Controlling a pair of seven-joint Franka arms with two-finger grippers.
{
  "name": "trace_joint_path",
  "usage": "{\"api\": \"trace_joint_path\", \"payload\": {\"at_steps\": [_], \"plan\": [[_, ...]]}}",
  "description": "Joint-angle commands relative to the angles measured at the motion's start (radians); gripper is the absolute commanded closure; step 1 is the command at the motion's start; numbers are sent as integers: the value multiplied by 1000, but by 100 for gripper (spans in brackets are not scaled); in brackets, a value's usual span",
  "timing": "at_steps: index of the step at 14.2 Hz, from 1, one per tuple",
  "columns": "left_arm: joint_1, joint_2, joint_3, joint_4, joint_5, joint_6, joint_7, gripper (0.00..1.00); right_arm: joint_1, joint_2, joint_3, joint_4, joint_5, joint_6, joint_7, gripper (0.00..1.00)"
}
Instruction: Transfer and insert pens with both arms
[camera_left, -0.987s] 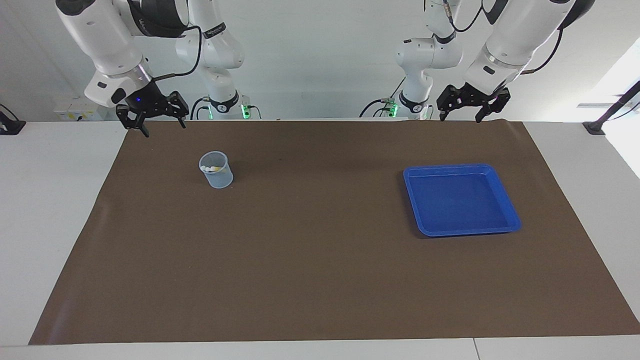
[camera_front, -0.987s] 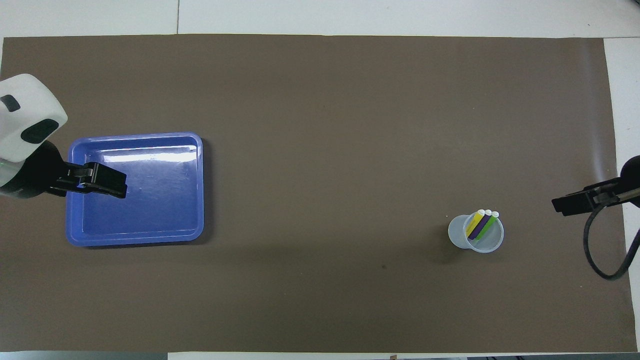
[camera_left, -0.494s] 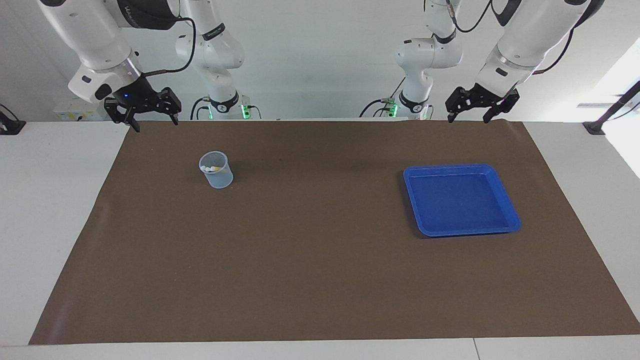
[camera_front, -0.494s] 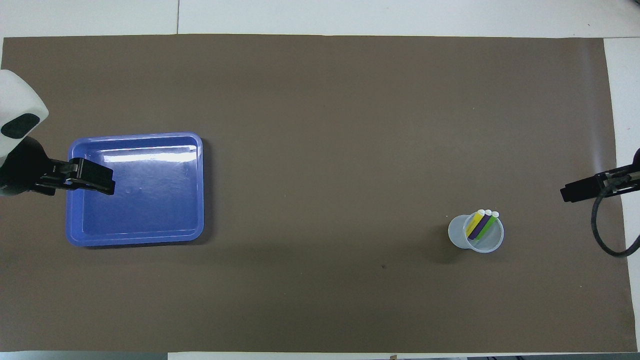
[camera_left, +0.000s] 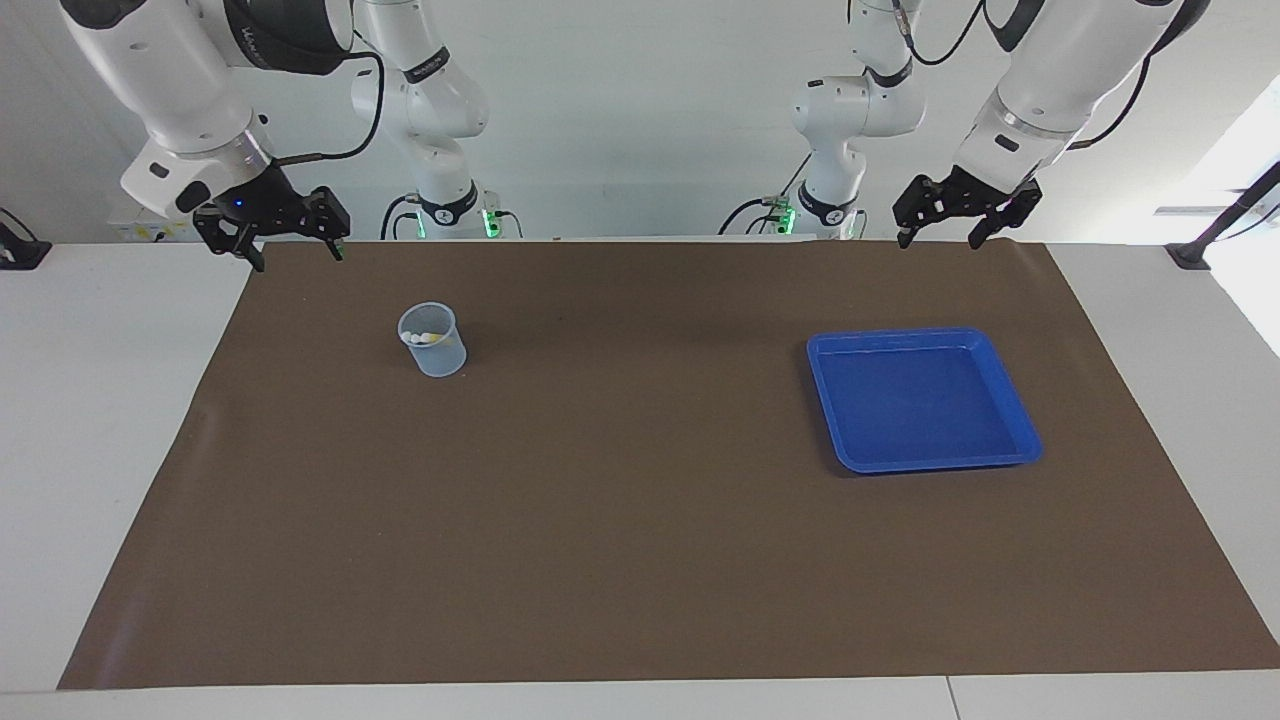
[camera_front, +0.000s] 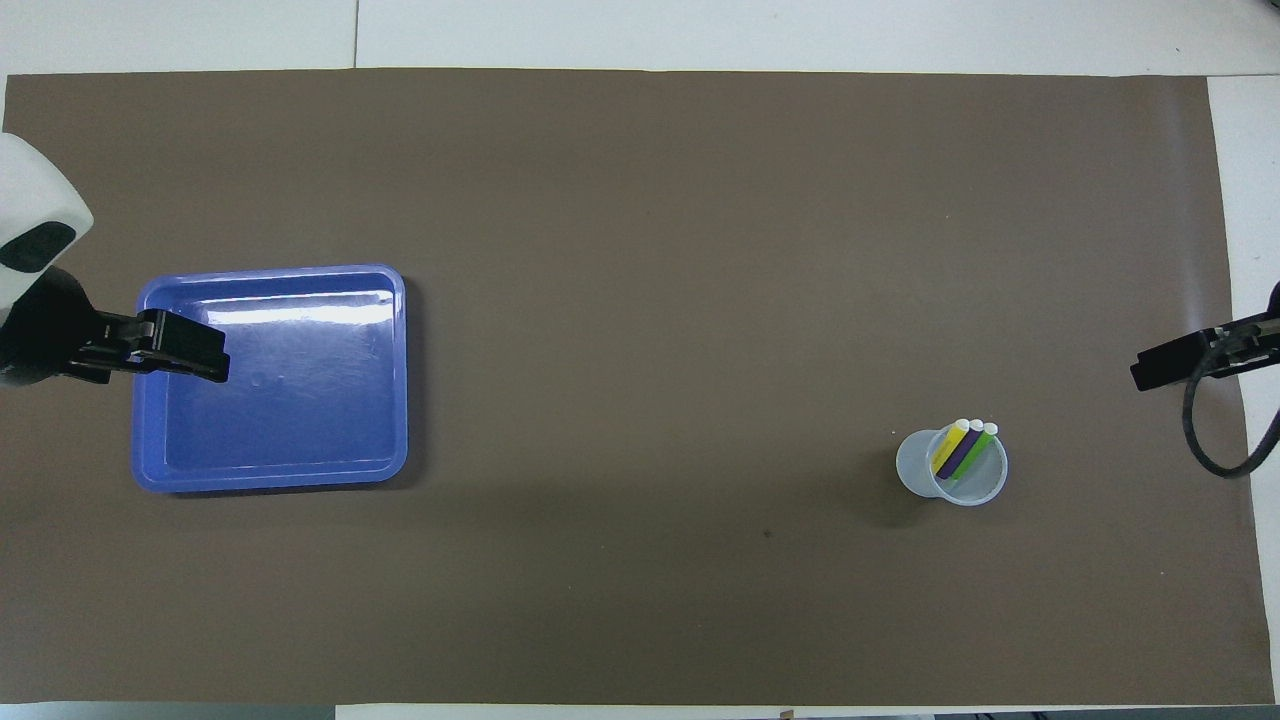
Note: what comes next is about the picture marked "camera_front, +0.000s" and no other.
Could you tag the brown table mat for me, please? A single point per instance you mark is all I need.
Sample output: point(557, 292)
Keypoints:
point(640, 250)

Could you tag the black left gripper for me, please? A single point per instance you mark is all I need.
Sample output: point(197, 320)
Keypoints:
point(45, 335)

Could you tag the blue plastic tray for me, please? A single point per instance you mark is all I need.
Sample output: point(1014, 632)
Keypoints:
point(300, 400)

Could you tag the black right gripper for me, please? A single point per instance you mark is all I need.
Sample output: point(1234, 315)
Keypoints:
point(1255, 345)

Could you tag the yellow pen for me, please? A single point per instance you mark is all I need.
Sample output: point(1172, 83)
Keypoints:
point(947, 445)

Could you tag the translucent plastic cup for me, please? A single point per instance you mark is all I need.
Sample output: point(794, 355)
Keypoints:
point(915, 465)

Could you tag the purple pen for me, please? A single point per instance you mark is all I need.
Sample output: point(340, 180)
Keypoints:
point(962, 450)

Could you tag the green pen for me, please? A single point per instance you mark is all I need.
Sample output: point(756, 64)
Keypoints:
point(978, 450)

